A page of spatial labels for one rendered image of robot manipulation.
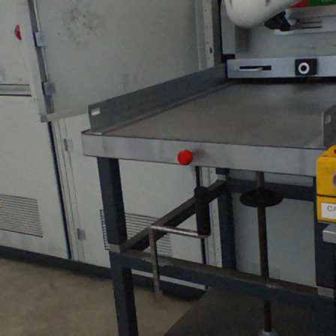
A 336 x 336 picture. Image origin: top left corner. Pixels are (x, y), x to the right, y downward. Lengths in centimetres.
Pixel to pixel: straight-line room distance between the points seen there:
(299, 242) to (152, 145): 85
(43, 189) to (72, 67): 98
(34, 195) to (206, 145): 151
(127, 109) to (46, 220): 123
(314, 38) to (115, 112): 69
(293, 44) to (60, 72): 72
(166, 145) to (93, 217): 120
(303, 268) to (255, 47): 75
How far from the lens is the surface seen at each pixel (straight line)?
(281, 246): 197
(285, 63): 182
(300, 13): 176
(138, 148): 126
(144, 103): 150
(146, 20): 178
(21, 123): 250
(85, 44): 167
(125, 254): 143
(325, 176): 82
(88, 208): 237
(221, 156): 115
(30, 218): 265
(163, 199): 212
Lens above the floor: 113
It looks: 17 degrees down
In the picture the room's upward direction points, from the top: 5 degrees counter-clockwise
